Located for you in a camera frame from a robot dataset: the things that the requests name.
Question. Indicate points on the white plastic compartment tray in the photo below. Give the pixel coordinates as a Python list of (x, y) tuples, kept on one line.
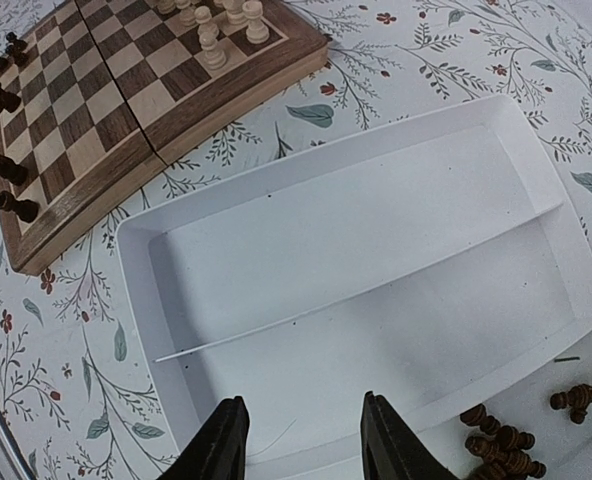
[(437, 261)]

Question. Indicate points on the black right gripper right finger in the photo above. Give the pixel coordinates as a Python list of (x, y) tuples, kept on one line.
[(390, 449)]

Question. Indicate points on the wooden chess board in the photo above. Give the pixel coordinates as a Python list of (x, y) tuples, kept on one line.
[(115, 91)]

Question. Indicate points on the light pawn seven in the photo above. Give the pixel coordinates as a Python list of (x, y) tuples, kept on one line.
[(205, 21)]

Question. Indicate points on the light bishop piece right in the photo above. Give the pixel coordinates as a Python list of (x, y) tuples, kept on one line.
[(187, 12)]

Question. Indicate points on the dark chess piece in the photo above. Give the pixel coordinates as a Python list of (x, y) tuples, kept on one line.
[(14, 173), (26, 210)]

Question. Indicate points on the light pawn six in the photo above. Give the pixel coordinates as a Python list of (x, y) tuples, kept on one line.
[(166, 6)]

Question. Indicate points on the dark chess piece apart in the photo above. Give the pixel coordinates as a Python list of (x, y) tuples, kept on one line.
[(577, 400)]

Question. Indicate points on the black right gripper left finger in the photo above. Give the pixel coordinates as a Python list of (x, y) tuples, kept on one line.
[(218, 450)]

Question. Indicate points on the floral patterned table mat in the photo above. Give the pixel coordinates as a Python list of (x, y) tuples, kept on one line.
[(75, 394)]

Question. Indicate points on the light pawn eight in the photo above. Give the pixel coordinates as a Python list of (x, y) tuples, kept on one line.
[(214, 54)]

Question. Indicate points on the light rook far right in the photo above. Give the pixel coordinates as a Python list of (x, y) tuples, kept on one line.
[(257, 31)]

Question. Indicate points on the pile of dark chess pieces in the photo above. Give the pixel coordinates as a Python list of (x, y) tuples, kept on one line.
[(501, 448)]

